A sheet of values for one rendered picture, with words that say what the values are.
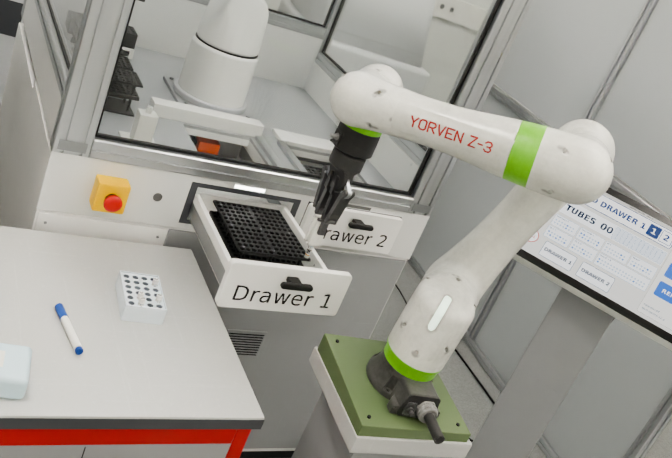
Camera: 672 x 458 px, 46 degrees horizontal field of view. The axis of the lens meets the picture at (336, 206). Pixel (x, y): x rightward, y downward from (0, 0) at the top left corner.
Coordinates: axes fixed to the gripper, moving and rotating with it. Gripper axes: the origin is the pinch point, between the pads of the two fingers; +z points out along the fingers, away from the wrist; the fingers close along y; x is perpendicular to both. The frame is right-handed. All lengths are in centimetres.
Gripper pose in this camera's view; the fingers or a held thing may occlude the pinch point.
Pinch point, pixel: (316, 230)
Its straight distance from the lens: 177.0
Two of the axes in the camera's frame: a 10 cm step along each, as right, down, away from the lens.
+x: 8.5, 1.4, 5.1
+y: 3.8, 5.0, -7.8
